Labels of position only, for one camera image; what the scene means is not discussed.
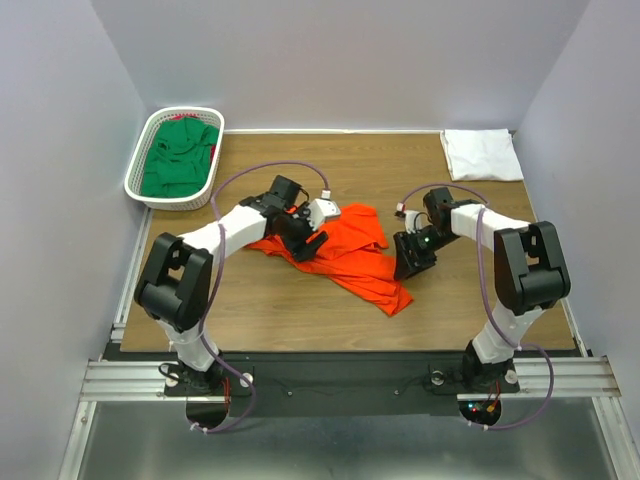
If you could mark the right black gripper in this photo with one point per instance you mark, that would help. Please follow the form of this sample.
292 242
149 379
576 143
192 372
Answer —
409 263

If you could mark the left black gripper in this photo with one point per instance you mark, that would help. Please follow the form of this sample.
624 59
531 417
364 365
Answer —
302 251

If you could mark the orange t shirt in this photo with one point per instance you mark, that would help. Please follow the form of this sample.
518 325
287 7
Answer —
353 257

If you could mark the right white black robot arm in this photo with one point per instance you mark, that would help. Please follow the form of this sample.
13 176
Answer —
530 272

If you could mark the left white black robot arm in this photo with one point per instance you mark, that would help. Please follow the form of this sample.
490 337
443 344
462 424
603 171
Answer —
182 274

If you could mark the folded white t shirt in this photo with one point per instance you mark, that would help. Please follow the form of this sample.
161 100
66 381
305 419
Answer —
481 155

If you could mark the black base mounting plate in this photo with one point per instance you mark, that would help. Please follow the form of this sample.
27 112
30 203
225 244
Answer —
321 384

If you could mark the white plastic laundry basket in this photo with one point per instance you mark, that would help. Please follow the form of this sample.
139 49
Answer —
134 175

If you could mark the green t shirt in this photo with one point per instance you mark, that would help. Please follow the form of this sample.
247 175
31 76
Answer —
163 178

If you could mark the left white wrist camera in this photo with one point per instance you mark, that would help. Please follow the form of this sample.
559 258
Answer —
321 211

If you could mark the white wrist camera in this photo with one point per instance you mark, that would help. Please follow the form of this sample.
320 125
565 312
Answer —
411 218
321 211

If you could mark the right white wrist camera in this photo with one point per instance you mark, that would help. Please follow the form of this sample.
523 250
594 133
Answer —
411 218

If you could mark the aluminium frame rail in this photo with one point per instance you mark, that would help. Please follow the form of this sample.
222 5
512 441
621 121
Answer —
566 422

